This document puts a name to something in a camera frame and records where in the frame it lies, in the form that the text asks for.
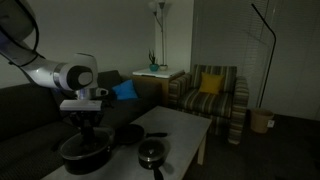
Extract black arc floor lamp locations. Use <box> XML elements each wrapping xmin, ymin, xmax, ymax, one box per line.
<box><xmin>251</xmin><ymin>3</ymin><xmax>278</xmax><ymax>109</ymax></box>

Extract big black pot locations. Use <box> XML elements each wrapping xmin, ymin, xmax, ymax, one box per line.
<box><xmin>59</xmin><ymin>128</ymin><xmax>116</xmax><ymax>175</ymax></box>

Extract beige waste bin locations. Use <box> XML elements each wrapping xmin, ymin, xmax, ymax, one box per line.
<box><xmin>249</xmin><ymin>108</ymin><xmax>276</xmax><ymax>135</ymax></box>

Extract window blinds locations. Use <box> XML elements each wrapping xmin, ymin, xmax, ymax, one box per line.
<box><xmin>191</xmin><ymin>0</ymin><xmax>320</xmax><ymax>121</ymax></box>

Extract wooden side table white top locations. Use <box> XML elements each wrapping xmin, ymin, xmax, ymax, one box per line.
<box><xmin>132</xmin><ymin>68</ymin><xmax>186</xmax><ymax>108</ymax></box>

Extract blue throw pillow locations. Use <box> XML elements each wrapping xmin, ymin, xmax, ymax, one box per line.
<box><xmin>111</xmin><ymin>79</ymin><xmax>139</xmax><ymax>101</ymax></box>

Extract dark grey fabric sofa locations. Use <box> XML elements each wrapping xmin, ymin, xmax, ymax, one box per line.
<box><xmin>0</xmin><ymin>69</ymin><xmax>164</xmax><ymax>180</ymax></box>

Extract yellow throw pillow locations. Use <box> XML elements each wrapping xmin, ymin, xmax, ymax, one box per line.
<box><xmin>198</xmin><ymin>72</ymin><xmax>225</xmax><ymax>95</ymax></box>

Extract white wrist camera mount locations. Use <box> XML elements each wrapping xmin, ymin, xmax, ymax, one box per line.
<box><xmin>59</xmin><ymin>99</ymin><xmax>103</xmax><ymax>112</ymax></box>

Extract teal pot with plant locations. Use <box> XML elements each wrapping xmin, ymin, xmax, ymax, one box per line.
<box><xmin>148</xmin><ymin>49</ymin><xmax>160</xmax><ymax>72</ymax></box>

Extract black frying pan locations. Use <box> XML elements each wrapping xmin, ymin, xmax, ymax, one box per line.
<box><xmin>113</xmin><ymin>123</ymin><xmax>169</xmax><ymax>146</ymax></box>

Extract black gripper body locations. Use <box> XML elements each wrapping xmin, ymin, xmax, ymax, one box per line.
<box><xmin>68</xmin><ymin>110</ymin><xmax>104</xmax><ymax>130</ymax></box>

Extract light grey coffee table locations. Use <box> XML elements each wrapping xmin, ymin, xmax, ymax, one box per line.
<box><xmin>41</xmin><ymin>105</ymin><xmax>213</xmax><ymax>180</ymax></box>

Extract white floor lamp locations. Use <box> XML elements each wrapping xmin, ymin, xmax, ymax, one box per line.
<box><xmin>148</xmin><ymin>0</ymin><xmax>168</xmax><ymax>68</ymax></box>

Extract small black saucepan with lid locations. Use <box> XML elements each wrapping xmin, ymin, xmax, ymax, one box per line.
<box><xmin>137</xmin><ymin>138</ymin><xmax>168</xmax><ymax>180</ymax></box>

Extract striped armchair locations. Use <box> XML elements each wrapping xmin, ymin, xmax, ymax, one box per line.
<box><xmin>167</xmin><ymin>64</ymin><xmax>250</xmax><ymax>145</ymax></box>

